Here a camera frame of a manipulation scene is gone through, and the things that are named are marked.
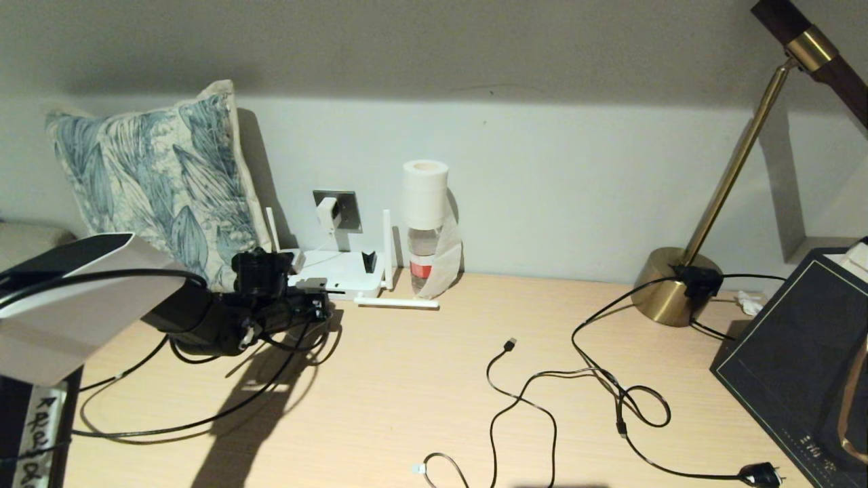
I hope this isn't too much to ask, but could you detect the white paper box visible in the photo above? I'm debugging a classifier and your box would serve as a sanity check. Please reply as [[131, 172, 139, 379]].
[[840, 241, 868, 275]]

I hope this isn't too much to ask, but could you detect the grey metal wall socket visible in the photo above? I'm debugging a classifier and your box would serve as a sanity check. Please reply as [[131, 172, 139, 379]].
[[312, 190, 361, 232]]

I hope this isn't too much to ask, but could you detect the thick black cable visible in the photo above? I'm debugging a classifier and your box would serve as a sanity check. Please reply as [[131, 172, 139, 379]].
[[77, 334, 170, 394]]

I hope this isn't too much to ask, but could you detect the black lamp power cord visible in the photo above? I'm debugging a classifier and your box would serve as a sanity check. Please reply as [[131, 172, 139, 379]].
[[571, 274, 784, 488]]

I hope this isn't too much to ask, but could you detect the white power adapter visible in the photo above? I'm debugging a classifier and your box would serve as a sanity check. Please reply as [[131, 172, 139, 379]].
[[315, 197, 342, 235]]

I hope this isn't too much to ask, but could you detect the white router with antennas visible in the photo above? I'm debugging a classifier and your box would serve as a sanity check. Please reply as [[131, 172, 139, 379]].
[[264, 207, 440, 311]]

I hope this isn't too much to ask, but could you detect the blue leaf print pillow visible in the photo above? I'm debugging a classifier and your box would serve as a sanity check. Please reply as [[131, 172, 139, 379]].
[[46, 80, 275, 292]]

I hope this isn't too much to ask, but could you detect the brass desk lamp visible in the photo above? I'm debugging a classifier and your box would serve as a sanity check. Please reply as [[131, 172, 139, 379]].
[[631, 0, 868, 329]]

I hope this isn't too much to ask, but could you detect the clear bottle red label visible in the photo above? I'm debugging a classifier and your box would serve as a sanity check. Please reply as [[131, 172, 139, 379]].
[[408, 228, 443, 296]]

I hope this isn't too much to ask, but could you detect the black ethernet cable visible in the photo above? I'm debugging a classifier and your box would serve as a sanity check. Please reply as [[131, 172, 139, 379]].
[[70, 319, 334, 441]]

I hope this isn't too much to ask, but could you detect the white toilet paper roll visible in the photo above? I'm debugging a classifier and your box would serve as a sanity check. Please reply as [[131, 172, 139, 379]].
[[401, 160, 465, 300]]

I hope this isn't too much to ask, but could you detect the thin white adapter cable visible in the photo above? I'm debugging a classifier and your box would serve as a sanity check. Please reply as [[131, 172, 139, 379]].
[[292, 230, 343, 299]]

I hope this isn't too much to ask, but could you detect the dark gift bag gold handle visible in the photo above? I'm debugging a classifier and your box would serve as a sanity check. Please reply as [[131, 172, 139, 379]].
[[709, 237, 868, 488]]

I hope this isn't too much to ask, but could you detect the thin black micro-USB cable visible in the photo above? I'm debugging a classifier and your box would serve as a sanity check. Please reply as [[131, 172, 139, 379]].
[[488, 366, 628, 488]]

